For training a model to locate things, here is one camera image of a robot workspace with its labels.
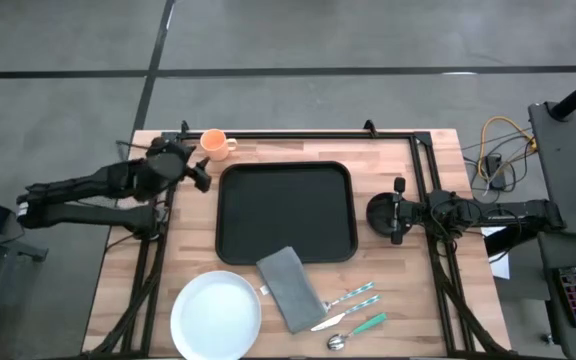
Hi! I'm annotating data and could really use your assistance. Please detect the black aluminium table frame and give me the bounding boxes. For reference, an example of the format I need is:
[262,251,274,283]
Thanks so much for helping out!
[86,119,517,360]

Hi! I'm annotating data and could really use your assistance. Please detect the black cable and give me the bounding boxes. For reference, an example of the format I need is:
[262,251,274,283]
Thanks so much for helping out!
[461,128,537,197]

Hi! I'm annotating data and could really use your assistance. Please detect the dark keyboard desk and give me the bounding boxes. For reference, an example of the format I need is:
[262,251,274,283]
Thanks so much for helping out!
[537,231,576,360]

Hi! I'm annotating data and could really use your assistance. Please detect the fork with patterned handle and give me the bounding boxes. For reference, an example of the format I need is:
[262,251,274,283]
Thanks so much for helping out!
[321,280,376,313]

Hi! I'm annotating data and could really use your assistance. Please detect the yellow cable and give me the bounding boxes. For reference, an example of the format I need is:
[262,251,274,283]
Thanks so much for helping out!
[476,115,539,184]

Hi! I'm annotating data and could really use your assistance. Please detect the spoon with green handle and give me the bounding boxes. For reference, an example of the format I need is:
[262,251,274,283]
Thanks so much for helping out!
[326,311,388,352]

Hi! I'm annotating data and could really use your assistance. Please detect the white paper sheet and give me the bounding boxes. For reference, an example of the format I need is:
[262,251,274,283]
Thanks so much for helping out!
[479,226,512,281]

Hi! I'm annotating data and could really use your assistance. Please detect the black power adapter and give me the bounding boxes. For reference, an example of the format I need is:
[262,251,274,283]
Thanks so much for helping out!
[484,153,508,192]

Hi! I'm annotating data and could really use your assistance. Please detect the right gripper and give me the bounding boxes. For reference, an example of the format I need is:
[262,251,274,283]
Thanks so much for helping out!
[390,176,422,246]

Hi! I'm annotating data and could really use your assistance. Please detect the black bowl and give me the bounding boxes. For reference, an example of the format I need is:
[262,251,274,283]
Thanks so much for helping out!
[365,191,400,239]

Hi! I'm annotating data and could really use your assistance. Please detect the grey side desk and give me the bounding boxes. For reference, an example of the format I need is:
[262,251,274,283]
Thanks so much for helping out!
[527,100,576,239]

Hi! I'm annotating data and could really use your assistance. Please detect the black plastic tray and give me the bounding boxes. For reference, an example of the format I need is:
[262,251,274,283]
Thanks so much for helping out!
[214,160,360,267]

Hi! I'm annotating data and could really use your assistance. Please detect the grey cloth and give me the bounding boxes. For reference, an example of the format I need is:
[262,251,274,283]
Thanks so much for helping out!
[254,245,329,336]

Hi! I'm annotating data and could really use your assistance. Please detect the white round plate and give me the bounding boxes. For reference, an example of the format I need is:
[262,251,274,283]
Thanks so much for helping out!
[169,269,264,360]

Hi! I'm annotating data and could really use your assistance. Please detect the orange mug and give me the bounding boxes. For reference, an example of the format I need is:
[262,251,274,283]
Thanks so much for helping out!
[199,128,240,163]

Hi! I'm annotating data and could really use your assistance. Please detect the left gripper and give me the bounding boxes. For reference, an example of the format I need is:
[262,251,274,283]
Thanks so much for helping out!
[180,156,214,194]

